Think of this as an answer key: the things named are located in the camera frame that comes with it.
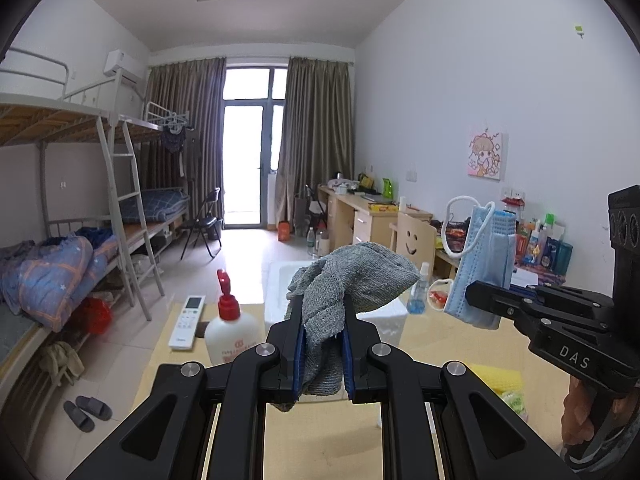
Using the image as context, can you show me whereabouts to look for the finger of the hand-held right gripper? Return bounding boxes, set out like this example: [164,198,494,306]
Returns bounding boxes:
[465,280,618,343]
[509,282,616,313]

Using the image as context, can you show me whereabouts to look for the blue face mask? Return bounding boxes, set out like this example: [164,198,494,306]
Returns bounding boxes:
[442,195,517,322]

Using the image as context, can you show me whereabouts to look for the clear plastic bottles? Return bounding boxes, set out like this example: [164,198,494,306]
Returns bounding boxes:
[305,225,331,257]

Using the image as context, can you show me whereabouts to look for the glass balcony door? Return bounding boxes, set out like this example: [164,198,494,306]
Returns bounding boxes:
[220,66,288,231]

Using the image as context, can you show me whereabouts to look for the brown curtain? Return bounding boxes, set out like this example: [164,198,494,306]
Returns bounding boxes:
[145,57,227,231]
[275,56,357,233]

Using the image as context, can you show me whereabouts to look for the light wooden desk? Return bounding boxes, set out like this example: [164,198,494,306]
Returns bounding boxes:
[317,185,433,256]

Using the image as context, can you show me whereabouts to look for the red bag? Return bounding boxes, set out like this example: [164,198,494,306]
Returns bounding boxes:
[75,296,113,336]

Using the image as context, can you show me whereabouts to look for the blue orange quilt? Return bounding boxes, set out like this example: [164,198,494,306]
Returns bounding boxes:
[0,234,121,333]

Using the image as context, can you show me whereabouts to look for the dark grey slipper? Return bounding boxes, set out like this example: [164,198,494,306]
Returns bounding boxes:
[76,395,113,421]
[63,400,96,432]

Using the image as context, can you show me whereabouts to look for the cartoon wall poster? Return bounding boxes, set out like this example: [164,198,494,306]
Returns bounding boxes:
[467,130,508,180]

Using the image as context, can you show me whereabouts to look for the black folding chair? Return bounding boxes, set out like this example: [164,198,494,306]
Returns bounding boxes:
[180,187,223,260]

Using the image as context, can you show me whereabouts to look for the row of toiletry bottles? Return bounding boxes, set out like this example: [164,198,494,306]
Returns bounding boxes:
[500,195,576,276]

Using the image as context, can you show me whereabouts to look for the dark hanging garment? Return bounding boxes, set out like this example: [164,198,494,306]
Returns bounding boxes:
[161,125,188,178]

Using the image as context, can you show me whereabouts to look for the white lotion pump bottle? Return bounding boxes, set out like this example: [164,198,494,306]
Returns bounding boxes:
[204,269,266,367]

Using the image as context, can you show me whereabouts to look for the white remote control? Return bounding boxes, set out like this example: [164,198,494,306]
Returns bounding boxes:
[167,295,207,351]

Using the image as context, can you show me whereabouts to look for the grey metal bunk bed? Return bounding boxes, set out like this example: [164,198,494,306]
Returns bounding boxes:
[117,67,196,261]
[0,47,166,391]

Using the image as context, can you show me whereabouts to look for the red white snack packet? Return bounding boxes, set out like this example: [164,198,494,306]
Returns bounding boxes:
[427,278,455,311]

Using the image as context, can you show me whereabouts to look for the grey bunk bed ladder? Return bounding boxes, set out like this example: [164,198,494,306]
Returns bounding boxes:
[95,115,166,322]

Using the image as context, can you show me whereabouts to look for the grey knitted cloth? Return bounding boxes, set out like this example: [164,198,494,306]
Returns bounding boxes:
[270,241,422,413]

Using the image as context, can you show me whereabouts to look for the white foam box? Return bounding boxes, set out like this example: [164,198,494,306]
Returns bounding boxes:
[265,260,405,348]

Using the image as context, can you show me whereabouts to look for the beige crumpled cloth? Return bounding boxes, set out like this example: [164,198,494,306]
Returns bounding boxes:
[40,341,86,387]

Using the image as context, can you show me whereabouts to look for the white air conditioner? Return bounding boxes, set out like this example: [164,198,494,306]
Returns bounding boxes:
[103,50,142,84]

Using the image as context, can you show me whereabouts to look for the wooden smiley chair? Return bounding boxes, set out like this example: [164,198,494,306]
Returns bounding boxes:
[389,211,438,273]

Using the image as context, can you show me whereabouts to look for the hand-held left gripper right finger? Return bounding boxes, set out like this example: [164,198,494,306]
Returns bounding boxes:
[343,304,576,480]

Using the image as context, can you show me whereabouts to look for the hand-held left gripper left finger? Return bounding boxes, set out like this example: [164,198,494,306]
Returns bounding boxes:
[65,296,308,480]

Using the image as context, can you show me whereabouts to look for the blue spray bottle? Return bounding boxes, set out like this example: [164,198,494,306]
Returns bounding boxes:
[406,261,432,315]

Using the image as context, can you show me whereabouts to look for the person's right hand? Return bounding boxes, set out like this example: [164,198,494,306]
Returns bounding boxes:
[559,376,597,450]

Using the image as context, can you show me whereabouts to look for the blue plaid bedding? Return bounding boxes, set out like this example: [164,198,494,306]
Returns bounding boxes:
[117,187,191,225]

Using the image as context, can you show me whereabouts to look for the yellow foam net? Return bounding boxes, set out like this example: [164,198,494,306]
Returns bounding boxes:
[467,364,523,392]

